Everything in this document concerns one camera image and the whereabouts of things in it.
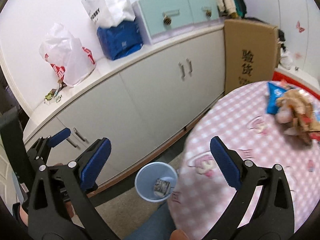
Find brown red paper bag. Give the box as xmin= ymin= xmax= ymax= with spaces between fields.
xmin=275 ymin=88 xmax=319 ymax=145

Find blue snack bag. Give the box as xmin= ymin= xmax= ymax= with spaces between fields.
xmin=266 ymin=82 xmax=287 ymax=115

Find blue plastic trash bin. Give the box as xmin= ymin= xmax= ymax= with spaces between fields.
xmin=135 ymin=161 xmax=178 ymax=203

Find left hand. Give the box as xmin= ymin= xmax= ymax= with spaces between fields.
xmin=18 ymin=204 xmax=28 ymax=226

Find small trinkets on cabinet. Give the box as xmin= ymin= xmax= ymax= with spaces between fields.
xmin=44 ymin=80 xmax=67 ymax=105

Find white red plastic bag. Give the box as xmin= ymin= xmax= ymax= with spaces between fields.
xmin=39 ymin=23 xmax=95 ymax=87

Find pink checkered tablecloth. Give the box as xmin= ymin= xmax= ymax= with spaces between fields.
xmin=168 ymin=82 xmax=319 ymax=239

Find crumpled wrapper in bin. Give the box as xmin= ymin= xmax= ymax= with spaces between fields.
xmin=153 ymin=179 xmax=171 ymax=198

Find white low cabinet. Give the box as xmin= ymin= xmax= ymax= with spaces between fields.
xmin=24 ymin=24 xmax=225 ymax=191

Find blue jeans leg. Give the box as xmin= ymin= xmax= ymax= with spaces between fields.
xmin=125 ymin=202 xmax=176 ymax=240

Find blue tissue pack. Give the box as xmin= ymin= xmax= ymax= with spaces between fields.
xmin=97 ymin=21 xmax=143 ymax=61

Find white shopping bag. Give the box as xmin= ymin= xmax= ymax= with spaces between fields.
xmin=81 ymin=0 xmax=136 ymax=28

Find red white storage bench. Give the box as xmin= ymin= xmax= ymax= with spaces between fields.
xmin=272 ymin=66 xmax=319 ymax=99

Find teal drawer unit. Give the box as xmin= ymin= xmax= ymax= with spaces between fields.
xmin=132 ymin=0 xmax=221 ymax=45

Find white plastic bag on bench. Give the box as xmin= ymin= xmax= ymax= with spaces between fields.
xmin=279 ymin=48 xmax=294 ymax=70

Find large cardboard box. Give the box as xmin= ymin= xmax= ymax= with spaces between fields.
xmin=223 ymin=19 xmax=280 ymax=94

